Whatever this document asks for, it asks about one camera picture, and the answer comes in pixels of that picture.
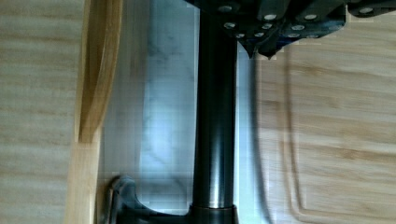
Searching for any wooden cutting board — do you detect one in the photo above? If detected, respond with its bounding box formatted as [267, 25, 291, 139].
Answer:
[256, 13, 396, 224]

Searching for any black drawer handle bar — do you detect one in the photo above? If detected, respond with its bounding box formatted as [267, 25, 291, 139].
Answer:
[105, 11, 239, 224]

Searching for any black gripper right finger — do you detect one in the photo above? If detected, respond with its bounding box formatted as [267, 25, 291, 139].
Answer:
[258, 0, 395, 58]

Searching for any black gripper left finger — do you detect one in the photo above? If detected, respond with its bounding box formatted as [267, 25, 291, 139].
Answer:
[185, 0, 290, 58]

